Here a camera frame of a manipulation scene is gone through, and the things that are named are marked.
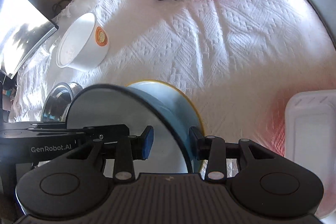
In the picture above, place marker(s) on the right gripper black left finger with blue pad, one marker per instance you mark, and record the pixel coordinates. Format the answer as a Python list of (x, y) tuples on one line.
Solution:
[(125, 151)]

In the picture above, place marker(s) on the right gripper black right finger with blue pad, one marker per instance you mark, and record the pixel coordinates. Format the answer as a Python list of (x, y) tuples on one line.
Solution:
[(214, 150)]

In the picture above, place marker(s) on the blue enamel bowl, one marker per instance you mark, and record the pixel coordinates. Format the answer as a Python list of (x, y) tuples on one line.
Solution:
[(101, 105)]

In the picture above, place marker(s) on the stainless steel bowl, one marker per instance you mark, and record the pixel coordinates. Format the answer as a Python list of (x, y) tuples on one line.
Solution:
[(58, 101)]

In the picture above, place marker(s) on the white bowl yellow rim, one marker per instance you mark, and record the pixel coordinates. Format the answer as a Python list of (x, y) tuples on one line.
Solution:
[(177, 111)]

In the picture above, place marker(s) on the red foil tray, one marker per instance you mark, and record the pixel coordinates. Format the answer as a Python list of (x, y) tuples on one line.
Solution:
[(304, 131)]

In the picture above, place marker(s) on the white woven tablecloth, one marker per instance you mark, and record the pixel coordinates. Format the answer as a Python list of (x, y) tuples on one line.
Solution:
[(239, 61)]

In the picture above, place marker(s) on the black curved monitor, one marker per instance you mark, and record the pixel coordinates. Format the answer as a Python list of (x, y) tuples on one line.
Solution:
[(23, 30)]

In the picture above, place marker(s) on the white paper bowl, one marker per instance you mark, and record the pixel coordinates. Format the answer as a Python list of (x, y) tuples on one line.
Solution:
[(84, 45)]

